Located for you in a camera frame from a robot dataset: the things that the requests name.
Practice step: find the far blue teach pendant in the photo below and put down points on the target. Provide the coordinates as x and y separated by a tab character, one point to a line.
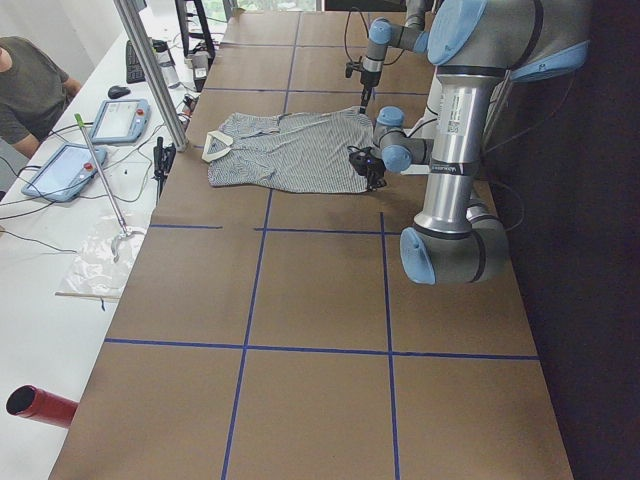
120	121

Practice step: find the clear plastic bag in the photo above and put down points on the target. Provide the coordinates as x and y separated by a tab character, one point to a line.
101	268

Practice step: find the striped polo shirt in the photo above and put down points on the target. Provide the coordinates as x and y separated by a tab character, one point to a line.
299	152

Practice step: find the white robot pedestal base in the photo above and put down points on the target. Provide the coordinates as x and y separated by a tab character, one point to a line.
426	129

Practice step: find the black computer mouse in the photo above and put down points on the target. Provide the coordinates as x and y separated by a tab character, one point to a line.
117	92

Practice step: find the near blue teach pendant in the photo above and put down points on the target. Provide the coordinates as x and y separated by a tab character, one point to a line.
63	176

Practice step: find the red cylinder tube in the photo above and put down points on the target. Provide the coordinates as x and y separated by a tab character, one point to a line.
40	405

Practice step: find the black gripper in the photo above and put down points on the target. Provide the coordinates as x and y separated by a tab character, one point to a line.
376	172
369	79

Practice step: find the metal reacher grabber tool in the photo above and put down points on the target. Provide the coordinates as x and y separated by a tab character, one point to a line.
126	231

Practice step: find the seated person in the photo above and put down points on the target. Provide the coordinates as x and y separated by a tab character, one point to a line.
35	92

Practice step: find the aluminium frame post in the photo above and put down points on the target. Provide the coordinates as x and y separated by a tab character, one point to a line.
136	32

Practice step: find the blue teach pendant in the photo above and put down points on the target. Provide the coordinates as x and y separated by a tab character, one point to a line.
120	121
63	176

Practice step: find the black keyboard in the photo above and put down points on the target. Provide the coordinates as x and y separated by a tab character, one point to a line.
134	70

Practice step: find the black tool on table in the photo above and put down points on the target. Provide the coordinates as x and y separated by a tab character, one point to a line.
163	158

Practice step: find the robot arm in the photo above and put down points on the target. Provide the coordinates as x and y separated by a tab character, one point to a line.
382	34
473	46

